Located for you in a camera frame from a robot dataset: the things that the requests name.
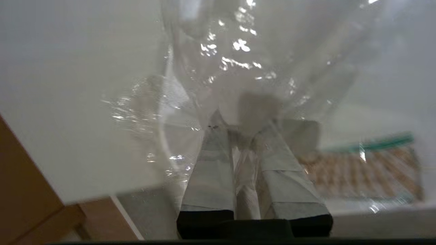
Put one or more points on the white slippers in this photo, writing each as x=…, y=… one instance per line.
x=238, y=51

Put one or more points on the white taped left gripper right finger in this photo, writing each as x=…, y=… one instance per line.
x=286, y=183

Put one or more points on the drink sachet bag green label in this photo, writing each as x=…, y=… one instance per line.
x=368, y=173

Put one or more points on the white glossy drawer cabinet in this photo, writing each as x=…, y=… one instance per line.
x=51, y=68

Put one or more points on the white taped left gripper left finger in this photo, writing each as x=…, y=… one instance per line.
x=211, y=177

